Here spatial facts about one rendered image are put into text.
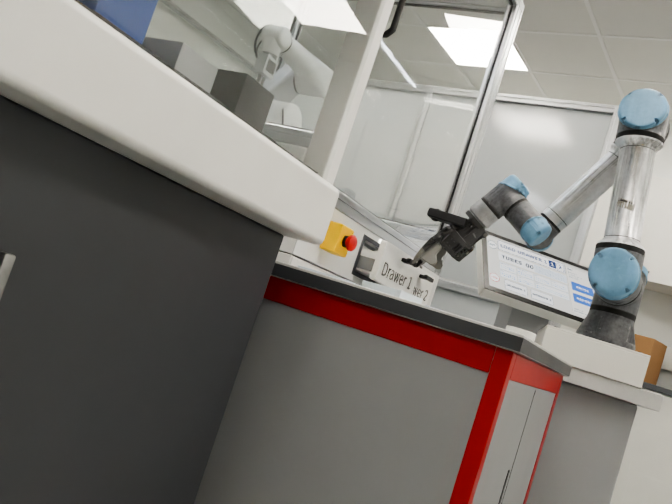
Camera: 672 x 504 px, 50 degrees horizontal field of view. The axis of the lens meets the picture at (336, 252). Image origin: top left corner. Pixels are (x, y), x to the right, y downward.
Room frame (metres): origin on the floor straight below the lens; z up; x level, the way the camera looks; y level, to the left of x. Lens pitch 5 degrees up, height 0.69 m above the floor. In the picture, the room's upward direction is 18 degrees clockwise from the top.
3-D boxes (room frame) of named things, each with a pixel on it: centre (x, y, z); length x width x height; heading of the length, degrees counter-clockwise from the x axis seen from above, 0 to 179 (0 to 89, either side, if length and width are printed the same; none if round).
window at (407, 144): (2.10, -0.12, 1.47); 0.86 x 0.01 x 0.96; 153
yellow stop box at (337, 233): (1.75, 0.00, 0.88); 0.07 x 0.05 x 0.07; 153
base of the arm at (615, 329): (1.88, -0.74, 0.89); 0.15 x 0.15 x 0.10
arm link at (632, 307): (1.87, -0.74, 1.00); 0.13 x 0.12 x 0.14; 151
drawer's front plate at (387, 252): (2.03, -0.18, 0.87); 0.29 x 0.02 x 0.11; 153
